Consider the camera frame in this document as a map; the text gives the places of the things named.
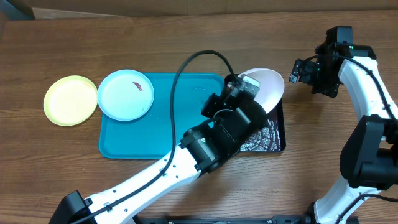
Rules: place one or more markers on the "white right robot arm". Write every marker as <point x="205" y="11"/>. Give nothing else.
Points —
<point x="368" y="160"/>

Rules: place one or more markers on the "brown cardboard backboard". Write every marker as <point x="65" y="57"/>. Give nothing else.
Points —
<point x="197" y="7"/>

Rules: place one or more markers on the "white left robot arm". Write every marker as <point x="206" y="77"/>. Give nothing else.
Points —
<point x="199" y="152"/>

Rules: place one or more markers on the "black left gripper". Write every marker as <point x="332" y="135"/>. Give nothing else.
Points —
<point x="214" y="102"/>

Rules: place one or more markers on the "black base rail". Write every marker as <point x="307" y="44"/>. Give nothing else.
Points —
<point x="278" y="219"/>

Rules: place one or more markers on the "yellow plate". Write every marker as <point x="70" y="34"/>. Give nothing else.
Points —
<point x="70" y="100"/>

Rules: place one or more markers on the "black water tray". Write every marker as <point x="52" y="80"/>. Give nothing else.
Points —
<point x="268" y="139"/>

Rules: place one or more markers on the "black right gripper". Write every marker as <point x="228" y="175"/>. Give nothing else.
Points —
<point x="308" y="69"/>

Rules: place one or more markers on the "light blue plate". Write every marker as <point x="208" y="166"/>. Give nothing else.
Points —
<point x="125" y="95"/>

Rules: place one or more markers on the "teal plastic tray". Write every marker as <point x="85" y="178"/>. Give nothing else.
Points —
<point x="150" y="136"/>

